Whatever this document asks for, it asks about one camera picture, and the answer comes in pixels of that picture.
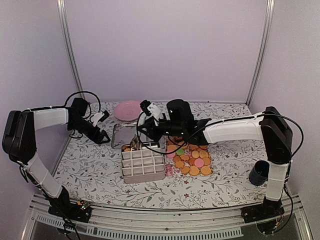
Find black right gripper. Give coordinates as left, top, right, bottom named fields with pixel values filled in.
left=136, top=117, right=185, bottom=143

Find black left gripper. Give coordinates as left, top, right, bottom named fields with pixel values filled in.
left=69, top=117, right=111, bottom=144

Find metal tongs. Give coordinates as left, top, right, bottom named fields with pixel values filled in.
left=129, top=133, right=142, bottom=151

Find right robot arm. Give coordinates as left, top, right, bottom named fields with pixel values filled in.
left=136, top=99, right=293, bottom=218

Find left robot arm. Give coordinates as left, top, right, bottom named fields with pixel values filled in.
left=2, top=97, right=110, bottom=217

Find silver tin lid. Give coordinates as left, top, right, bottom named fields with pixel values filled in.
left=111, top=123, right=136, bottom=150

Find pink plate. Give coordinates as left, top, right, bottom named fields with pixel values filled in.
left=114, top=100, right=141, bottom=122

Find green sandwich cookie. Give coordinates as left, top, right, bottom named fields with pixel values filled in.
left=175, top=148, right=185, bottom=156

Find pink divided cookie tin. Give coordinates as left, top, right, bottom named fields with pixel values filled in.
left=121, top=142, right=166, bottom=184

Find floral cookie tray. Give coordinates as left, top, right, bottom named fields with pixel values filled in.
left=165, top=138, right=213, bottom=177

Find dark blue mug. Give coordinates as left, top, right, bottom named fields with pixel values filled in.
left=248, top=160, right=270, bottom=186

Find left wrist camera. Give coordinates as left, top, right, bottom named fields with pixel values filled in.
left=89, top=110, right=110, bottom=127

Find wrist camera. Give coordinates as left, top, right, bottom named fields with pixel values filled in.
left=140, top=100, right=164, bottom=126
left=89, top=110, right=110, bottom=127

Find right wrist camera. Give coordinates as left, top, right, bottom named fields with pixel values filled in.
left=140, top=100, right=164, bottom=126

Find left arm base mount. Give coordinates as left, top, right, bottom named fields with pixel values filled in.
left=48, top=201, right=92, bottom=223

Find front aluminium rail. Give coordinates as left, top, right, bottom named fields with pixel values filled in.
left=21, top=194, right=313, bottom=240

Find left aluminium frame post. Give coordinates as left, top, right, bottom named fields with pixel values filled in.
left=56, top=0, right=84, bottom=92

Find aluminium frame post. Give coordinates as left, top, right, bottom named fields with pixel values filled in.
left=56, top=0, right=84, bottom=92
left=245, top=0, right=275, bottom=107

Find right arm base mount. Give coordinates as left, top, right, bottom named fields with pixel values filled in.
left=241, top=204, right=285, bottom=235

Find right aluminium frame post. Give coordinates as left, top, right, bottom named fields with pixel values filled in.
left=245, top=0, right=275, bottom=107

